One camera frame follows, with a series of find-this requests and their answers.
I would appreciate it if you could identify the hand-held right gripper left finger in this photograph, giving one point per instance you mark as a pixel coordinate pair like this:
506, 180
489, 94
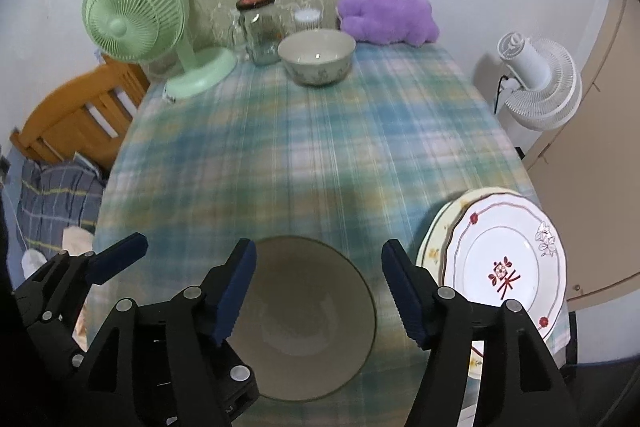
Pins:
237, 292

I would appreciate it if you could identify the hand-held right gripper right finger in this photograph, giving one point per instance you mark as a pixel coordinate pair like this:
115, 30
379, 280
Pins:
405, 292

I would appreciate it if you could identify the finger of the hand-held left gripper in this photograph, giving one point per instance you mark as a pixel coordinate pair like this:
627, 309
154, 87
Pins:
240, 387
120, 254

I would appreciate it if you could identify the floral ceramic bowl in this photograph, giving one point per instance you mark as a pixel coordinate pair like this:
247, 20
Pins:
300, 322
317, 72

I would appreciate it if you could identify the white plate with red flower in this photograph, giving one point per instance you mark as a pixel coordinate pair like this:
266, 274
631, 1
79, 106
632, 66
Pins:
500, 247

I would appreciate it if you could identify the white cloth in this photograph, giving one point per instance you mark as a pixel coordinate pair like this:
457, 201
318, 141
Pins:
75, 238
34, 263

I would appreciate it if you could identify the blue plaid bedding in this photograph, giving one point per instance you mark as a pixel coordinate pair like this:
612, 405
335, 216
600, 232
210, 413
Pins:
50, 197

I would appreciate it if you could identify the plaid tablecloth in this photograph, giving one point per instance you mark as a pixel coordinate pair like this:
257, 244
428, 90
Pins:
300, 157

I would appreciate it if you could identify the wooden chair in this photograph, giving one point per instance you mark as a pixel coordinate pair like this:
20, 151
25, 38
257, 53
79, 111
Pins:
65, 107

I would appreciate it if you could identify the beige door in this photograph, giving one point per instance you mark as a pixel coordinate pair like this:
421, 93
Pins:
600, 157

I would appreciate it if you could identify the green desk fan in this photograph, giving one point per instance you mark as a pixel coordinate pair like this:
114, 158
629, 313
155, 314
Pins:
130, 14

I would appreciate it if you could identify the white standing fan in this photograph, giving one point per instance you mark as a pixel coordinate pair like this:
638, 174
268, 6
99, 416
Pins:
550, 92

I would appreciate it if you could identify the glass jar with lid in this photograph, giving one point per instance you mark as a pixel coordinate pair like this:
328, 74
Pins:
260, 32

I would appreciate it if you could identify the purple plush toy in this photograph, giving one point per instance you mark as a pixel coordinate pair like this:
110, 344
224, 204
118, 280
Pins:
385, 19

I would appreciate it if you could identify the white cotton swab container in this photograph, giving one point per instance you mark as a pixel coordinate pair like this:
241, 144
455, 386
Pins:
307, 19

